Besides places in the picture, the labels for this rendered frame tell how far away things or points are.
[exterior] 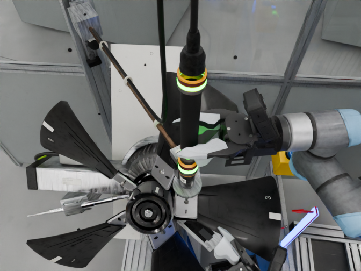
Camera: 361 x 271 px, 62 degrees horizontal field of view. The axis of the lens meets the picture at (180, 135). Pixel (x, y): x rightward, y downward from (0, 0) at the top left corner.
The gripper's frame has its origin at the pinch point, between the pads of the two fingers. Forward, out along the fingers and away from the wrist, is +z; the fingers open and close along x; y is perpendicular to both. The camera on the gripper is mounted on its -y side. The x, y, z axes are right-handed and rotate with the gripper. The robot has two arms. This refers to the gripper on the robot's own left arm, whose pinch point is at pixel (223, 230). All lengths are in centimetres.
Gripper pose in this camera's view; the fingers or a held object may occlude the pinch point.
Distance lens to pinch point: 82.4
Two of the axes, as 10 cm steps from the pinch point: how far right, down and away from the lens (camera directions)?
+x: 0.9, 5.3, 8.4
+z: -5.5, -6.8, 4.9
